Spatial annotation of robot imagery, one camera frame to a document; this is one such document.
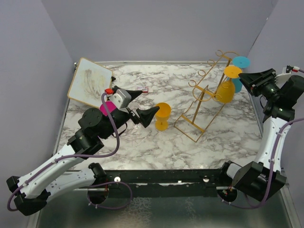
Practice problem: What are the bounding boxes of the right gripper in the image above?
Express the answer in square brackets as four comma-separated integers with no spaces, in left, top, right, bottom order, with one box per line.
[239,69,281,102]

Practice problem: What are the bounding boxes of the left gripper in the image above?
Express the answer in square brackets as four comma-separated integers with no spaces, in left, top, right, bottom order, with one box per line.
[100,90,159,140]

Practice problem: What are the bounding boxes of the blue plastic wine glass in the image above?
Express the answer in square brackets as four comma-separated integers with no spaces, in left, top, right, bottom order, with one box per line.
[231,56,251,93]

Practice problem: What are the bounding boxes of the yellow wine glass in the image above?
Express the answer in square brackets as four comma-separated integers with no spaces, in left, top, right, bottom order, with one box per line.
[155,103,171,131]
[215,66,242,104]

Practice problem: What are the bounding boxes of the pink plastic wine glass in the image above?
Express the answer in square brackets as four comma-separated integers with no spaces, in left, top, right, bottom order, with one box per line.
[100,101,116,116]

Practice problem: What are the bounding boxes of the gold wire glass rack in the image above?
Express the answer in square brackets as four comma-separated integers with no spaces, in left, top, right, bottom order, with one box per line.
[174,50,240,143]

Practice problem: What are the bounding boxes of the clear wine glass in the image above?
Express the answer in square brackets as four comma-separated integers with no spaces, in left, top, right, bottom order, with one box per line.
[129,102,141,130]

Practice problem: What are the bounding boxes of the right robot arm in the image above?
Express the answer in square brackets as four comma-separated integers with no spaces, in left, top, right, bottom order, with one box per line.
[218,66,304,209]

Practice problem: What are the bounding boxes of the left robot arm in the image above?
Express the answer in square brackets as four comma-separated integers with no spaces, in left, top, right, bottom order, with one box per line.
[6,86,160,216]

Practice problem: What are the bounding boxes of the small red white box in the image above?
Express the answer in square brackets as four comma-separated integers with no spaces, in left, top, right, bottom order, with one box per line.
[136,86,149,93]

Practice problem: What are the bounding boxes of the small framed whiteboard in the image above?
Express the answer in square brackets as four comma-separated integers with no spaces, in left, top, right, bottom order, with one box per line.
[67,57,113,108]

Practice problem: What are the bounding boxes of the black base crossbar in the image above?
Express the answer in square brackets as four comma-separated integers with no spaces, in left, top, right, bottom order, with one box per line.
[89,167,232,198]

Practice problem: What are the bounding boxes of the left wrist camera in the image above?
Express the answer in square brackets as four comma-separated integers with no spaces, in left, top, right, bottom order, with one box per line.
[106,86,132,110]

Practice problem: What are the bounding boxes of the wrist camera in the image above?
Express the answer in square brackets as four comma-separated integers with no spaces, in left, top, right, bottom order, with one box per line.
[275,65,301,85]
[106,86,132,110]

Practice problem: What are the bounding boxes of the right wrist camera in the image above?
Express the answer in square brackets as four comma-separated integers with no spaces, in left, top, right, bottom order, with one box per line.
[275,65,301,85]

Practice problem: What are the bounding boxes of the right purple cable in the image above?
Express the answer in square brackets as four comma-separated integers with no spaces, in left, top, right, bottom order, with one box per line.
[219,68,304,209]

